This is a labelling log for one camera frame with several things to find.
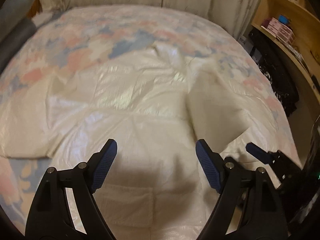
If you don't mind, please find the white shiny puffer jacket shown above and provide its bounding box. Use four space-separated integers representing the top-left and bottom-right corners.
0 43 302 240

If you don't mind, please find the pink drawer box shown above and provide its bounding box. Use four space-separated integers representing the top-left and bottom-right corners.
261 17 295 45

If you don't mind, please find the dark grey pillow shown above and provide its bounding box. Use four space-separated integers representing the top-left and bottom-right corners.
0 18 37 73

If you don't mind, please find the wooden shelf unit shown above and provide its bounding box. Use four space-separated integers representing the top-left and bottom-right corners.
251 0 319 100

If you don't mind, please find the blue small box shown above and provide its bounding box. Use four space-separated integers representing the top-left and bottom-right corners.
278 15 290 25

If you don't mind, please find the pastel patterned bed cover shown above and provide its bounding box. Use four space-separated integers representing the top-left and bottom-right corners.
0 4 303 233

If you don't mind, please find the blue bolster pillow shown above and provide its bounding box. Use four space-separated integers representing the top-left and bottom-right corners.
1 0 34 41

